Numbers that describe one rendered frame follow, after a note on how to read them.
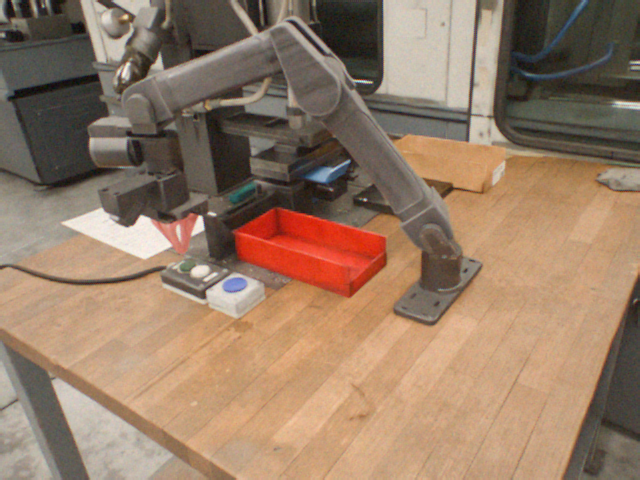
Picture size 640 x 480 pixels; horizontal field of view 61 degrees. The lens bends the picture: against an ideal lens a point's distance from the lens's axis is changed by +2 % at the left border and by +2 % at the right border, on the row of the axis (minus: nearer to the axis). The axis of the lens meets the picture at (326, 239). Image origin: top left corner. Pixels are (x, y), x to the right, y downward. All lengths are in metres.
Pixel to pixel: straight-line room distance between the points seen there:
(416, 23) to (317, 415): 1.23
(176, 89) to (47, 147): 3.40
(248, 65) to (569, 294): 0.59
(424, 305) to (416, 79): 0.98
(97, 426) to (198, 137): 1.19
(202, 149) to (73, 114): 2.98
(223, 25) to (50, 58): 3.08
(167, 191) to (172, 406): 0.31
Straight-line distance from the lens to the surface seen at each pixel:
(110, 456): 2.00
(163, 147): 0.83
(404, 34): 1.68
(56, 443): 1.31
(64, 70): 4.19
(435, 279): 0.85
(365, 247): 0.95
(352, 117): 0.74
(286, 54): 0.72
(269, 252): 0.93
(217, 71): 0.77
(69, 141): 4.22
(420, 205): 0.79
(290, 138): 1.11
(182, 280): 0.92
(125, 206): 0.82
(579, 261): 1.01
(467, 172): 1.23
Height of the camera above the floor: 1.39
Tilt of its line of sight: 28 degrees down
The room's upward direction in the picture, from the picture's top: 4 degrees counter-clockwise
